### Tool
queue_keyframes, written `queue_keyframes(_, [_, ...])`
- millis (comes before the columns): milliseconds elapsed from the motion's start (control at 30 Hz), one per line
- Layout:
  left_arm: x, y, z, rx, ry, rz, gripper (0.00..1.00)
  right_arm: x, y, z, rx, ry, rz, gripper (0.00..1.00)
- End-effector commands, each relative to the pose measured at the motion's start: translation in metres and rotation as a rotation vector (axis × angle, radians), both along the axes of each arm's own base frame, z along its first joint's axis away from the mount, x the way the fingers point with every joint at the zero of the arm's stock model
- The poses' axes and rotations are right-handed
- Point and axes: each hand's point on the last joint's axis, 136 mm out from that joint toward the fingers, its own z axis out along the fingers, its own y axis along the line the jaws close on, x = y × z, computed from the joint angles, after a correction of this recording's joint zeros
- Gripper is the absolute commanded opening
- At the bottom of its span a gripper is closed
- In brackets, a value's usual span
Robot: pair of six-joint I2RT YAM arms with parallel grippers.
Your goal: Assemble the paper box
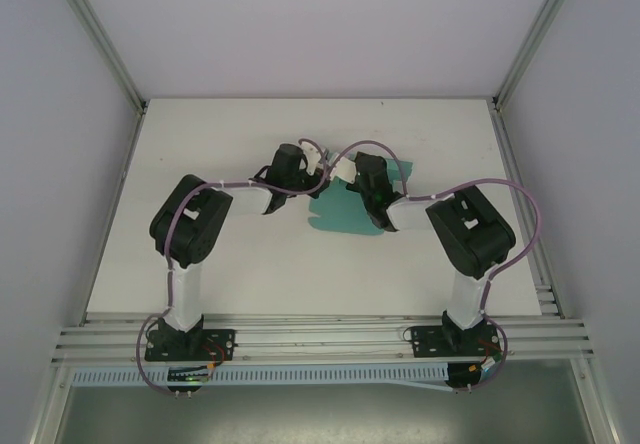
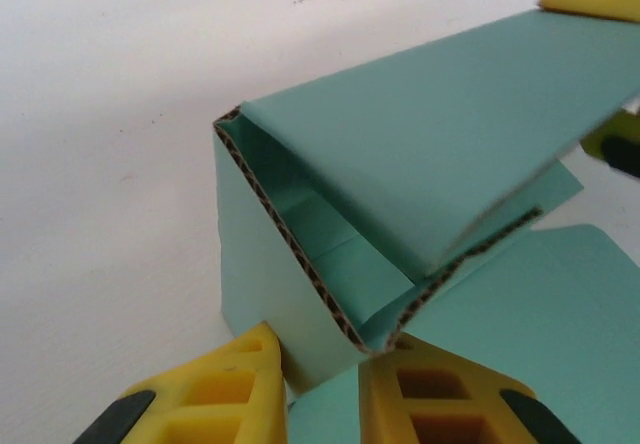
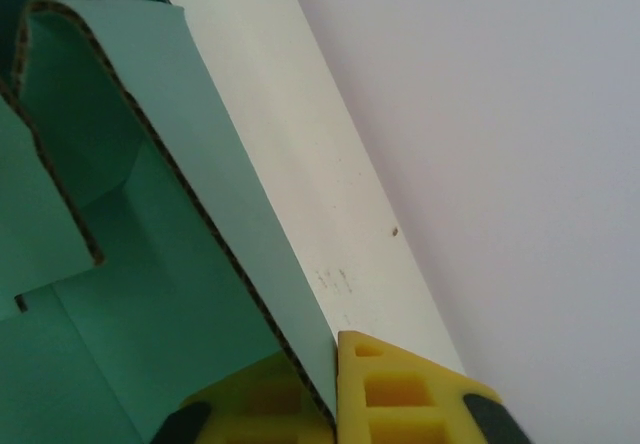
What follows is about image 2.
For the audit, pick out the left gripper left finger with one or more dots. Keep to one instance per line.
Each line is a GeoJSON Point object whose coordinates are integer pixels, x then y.
{"type": "Point", "coordinates": [215, 404]}

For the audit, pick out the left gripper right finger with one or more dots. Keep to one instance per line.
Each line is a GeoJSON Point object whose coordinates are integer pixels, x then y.
{"type": "Point", "coordinates": [450, 404]}

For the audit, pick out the teal corrugated paper box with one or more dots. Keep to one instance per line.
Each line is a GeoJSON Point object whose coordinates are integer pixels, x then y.
{"type": "Point", "coordinates": [425, 139]}

